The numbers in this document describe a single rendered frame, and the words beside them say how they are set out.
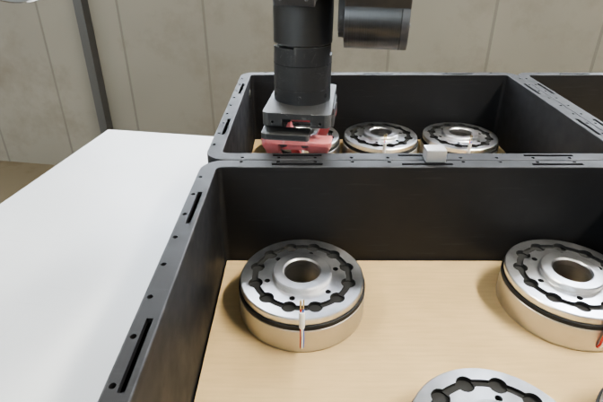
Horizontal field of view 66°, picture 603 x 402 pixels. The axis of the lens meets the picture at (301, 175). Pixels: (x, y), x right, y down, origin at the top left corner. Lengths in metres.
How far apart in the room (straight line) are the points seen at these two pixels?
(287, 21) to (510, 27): 1.71
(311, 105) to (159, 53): 1.87
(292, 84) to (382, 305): 0.22
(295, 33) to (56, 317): 0.44
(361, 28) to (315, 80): 0.06
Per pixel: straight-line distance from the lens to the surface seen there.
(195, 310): 0.35
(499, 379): 0.34
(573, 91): 0.80
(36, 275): 0.74
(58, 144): 2.78
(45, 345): 0.63
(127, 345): 0.26
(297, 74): 0.45
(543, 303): 0.41
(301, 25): 0.44
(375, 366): 0.37
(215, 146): 0.45
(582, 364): 0.42
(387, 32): 0.43
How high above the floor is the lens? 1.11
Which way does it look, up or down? 27 degrees down
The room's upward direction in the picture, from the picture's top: straight up
